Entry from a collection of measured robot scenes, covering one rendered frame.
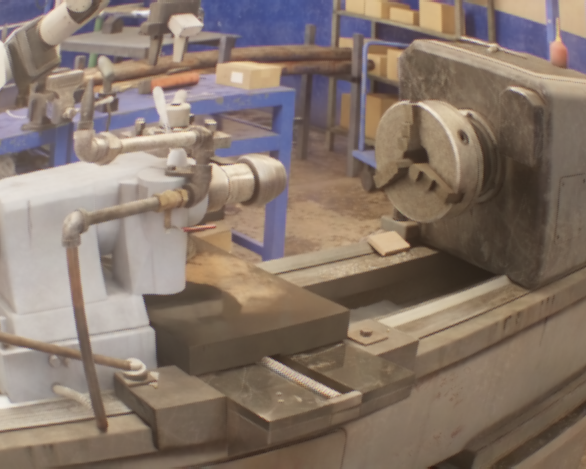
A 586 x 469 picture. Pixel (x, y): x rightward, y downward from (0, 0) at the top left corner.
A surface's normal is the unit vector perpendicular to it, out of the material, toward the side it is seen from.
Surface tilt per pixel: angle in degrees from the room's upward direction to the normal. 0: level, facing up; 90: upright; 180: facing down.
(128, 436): 90
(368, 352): 0
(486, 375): 90
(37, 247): 76
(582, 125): 90
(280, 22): 90
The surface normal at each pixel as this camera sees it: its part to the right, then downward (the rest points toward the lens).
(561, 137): 0.64, 0.27
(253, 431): -0.77, 0.15
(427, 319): 0.07, -0.95
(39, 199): 0.59, -0.23
